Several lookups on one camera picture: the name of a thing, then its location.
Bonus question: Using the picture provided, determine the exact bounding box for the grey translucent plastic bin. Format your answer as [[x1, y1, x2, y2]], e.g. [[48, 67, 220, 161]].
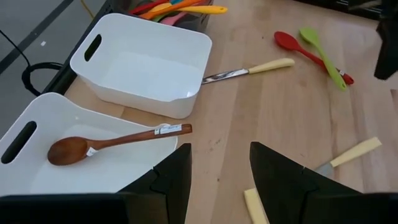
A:
[[108, 0, 215, 34]]

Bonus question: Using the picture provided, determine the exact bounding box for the black looped cable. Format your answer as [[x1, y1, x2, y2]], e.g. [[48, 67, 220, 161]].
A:
[[0, 29, 65, 97]]

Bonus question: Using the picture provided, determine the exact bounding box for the red silicone spatula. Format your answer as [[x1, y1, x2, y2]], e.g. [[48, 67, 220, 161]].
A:
[[129, 0, 170, 16]]

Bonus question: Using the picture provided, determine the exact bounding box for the yellow hanging cable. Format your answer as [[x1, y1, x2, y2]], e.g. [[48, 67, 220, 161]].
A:
[[80, 0, 95, 19]]

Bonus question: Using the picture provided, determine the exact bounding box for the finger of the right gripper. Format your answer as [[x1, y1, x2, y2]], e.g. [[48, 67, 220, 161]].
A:
[[374, 15, 398, 80]]

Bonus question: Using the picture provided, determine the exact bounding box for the green silicone spoon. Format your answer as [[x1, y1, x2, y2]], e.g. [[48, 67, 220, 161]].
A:
[[298, 27, 348, 92]]

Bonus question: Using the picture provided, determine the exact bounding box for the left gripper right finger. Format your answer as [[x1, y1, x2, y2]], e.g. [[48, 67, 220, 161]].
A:
[[249, 141, 398, 224]]

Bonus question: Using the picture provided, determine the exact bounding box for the brown wooden spoon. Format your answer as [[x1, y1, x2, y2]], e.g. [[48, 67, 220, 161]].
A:
[[47, 123, 193, 166]]

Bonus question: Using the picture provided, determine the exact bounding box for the red silicone spoon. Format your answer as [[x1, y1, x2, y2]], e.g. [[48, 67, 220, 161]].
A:
[[273, 30, 355, 86]]

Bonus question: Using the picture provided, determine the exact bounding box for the orange silicone spatula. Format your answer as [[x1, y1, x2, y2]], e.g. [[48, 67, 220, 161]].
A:
[[139, 0, 203, 20]]

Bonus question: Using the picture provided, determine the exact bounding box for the white plastic bin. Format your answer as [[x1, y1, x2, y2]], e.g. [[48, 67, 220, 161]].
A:
[[0, 91, 178, 197], [69, 12, 213, 120]]

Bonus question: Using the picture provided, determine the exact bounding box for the cream handled table knife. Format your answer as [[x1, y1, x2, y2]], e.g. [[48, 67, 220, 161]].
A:
[[243, 187, 271, 224], [315, 136, 382, 180], [201, 57, 295, 85]]

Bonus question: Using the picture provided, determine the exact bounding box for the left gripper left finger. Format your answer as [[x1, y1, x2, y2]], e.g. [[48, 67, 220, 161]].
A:
[[0, 142, 193, 224]]

